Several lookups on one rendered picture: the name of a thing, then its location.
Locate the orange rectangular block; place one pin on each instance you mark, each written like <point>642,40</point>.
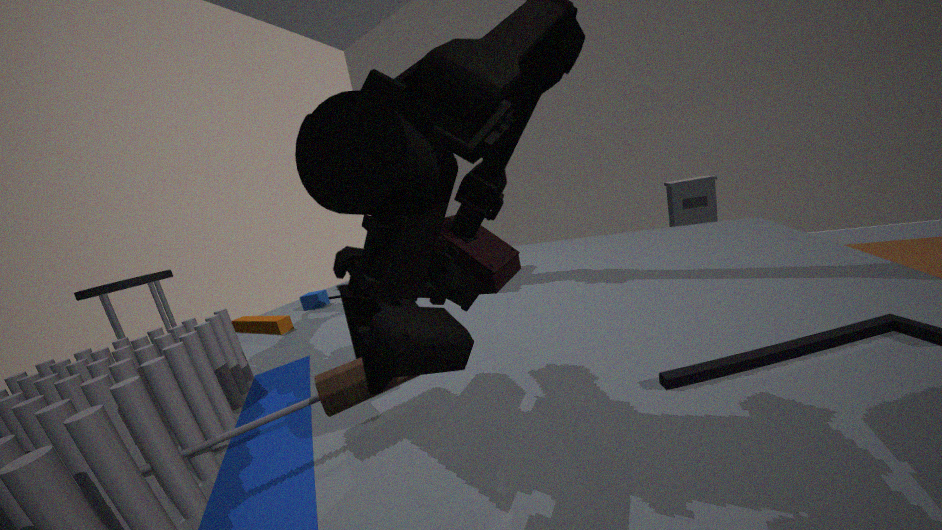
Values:
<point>272,325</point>

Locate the blue cube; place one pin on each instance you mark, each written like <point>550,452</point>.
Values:
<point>313,300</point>

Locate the hook tool with brown handle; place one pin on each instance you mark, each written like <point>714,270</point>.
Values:
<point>338,389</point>

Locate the blue tape strip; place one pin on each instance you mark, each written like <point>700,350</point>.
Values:
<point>266,480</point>

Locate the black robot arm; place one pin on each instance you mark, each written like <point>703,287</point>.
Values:
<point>388,149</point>

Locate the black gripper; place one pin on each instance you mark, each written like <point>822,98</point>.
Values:
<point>393,335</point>

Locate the black l-shaped bar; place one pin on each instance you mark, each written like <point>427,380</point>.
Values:
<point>798,347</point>

